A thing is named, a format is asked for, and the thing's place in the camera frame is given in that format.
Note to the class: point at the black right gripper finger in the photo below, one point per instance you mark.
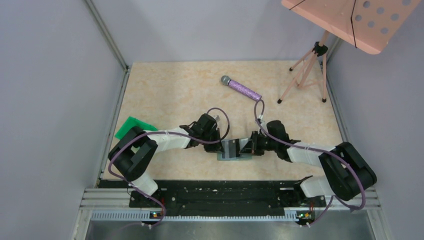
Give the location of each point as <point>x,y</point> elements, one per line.
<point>255,138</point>
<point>247,146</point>

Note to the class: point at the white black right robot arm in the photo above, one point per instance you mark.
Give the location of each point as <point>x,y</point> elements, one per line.
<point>346,173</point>

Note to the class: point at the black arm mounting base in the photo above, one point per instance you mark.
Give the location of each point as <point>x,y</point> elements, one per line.
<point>226,198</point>

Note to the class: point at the pink music stand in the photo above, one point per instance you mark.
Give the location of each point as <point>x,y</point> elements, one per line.
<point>368,25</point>

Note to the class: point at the aluminium front rail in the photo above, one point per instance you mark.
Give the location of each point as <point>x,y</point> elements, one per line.
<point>105,214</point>

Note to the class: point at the purple glitter microphone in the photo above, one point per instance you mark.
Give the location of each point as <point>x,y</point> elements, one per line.
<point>240,88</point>

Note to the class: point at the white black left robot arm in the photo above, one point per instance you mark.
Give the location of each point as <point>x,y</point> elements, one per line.
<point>132,155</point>

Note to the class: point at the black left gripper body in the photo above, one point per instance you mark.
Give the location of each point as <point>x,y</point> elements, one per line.
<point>213,139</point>

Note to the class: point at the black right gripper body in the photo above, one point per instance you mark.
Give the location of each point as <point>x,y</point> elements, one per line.
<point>256,144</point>

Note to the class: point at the sage green card holder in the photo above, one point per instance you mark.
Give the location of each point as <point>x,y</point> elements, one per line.
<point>232,148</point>

